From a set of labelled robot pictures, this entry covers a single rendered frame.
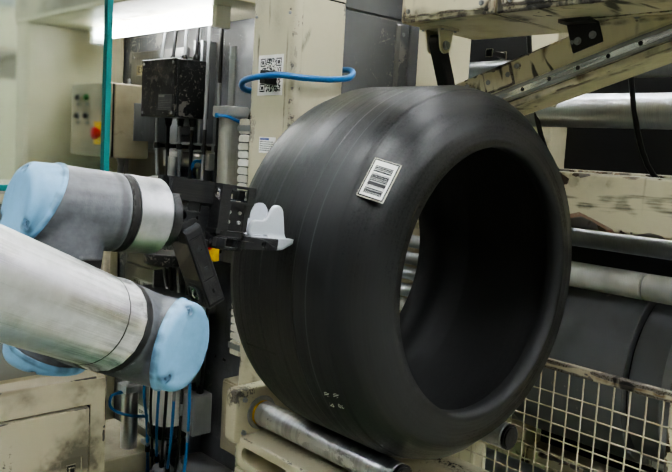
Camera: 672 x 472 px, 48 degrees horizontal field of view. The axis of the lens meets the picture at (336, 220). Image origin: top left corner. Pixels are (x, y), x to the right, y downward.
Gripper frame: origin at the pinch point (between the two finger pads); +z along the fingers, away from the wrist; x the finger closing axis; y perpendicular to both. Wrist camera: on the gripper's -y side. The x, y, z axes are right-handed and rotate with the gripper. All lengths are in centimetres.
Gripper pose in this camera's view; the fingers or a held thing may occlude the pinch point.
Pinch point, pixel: (283, 245)
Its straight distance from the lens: 103.9
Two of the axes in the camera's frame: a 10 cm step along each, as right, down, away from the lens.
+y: 1.4, -9.9, -0.1
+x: -6.8, -1.1, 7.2
